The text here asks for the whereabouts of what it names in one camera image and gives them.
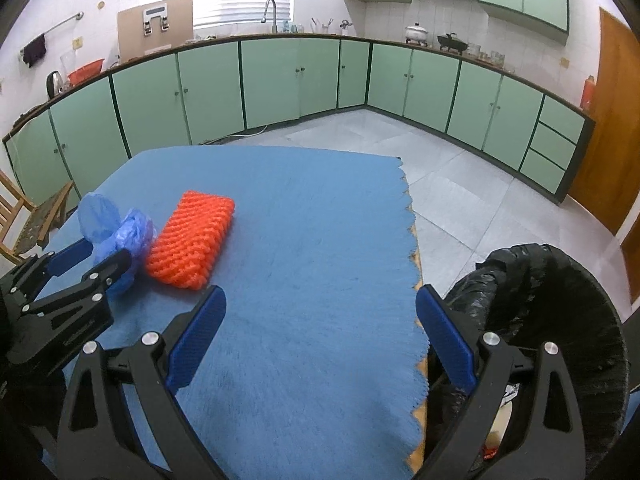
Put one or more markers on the brown wooden door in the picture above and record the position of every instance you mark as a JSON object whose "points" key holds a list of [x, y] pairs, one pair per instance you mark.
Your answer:
{"points": [[615, 135]]}

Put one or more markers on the white cooking pot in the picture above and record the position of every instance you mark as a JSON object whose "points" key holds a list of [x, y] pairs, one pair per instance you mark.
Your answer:
{"points": [[416, 34]]}

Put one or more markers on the red plastic basin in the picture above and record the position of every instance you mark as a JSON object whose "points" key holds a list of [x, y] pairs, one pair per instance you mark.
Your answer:
{"points": [[85, 74]]}

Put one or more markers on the dark hanging towel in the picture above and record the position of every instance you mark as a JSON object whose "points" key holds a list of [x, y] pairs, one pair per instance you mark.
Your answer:
{"points": [[34, 52]]}

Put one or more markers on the wooden chair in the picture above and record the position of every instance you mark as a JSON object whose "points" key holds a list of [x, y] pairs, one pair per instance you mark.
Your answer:
{"points": [[37, 222]]}

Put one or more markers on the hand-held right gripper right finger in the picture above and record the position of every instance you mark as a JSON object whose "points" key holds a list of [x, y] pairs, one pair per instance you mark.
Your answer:
{"points": [[445, 340]]}

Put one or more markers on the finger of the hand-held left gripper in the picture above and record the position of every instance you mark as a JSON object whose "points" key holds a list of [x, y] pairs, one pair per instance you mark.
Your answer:
{"points": [[107, 270], [70, 255]]}

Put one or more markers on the steel electric kettle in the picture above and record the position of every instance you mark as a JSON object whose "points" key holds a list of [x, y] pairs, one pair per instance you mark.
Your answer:
{"points": [[54, 86]]}

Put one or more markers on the metal sink faucet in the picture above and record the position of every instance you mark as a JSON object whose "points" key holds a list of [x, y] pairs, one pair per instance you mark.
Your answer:
{"points": [[273, 10]]}

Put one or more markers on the metal towel rail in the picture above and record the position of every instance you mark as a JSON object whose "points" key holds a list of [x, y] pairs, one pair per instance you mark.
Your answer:
{"points": [[62, 24]]}

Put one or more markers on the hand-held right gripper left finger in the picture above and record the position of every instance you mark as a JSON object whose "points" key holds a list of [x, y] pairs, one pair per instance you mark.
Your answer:
{"points": [[197, 340]]}

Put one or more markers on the red orange snack packet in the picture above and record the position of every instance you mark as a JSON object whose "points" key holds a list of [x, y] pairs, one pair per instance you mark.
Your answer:
{"points": [[490, 452]]}

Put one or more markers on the black wok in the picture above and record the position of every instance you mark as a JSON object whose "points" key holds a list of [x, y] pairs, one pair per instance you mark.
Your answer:
{"points": [[451, 42]]}

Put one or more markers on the blue table cloth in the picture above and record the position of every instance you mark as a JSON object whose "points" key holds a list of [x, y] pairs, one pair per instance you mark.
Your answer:
{"points": [[310, 240]]}

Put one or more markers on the blue plastic bag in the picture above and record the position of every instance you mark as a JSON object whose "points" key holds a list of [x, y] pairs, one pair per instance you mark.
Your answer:
{"points": [[132, 232]]}

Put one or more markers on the cardboard box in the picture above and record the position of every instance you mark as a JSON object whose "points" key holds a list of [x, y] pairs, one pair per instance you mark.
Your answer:
{"points": [[132, 40]]}

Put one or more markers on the bin with black bag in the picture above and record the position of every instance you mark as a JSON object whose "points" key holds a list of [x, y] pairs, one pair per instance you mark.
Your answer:
{"points": [[575, 310]]}

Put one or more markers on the green lower kitchen cabinets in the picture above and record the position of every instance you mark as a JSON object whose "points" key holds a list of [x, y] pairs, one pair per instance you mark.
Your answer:
{"points": [[210, 90]]}

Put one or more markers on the red fire extinguisher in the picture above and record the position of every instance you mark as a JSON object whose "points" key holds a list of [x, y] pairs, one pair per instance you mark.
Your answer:
{"points": [[587, 94]]}

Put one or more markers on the row of glass jars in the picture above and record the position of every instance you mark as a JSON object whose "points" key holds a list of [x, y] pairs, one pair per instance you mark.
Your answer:
{"points": [[485, 54]]}

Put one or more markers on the orange foam net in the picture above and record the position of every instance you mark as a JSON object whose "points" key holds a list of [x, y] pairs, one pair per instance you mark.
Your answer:
{"points": [[192, 240]]}

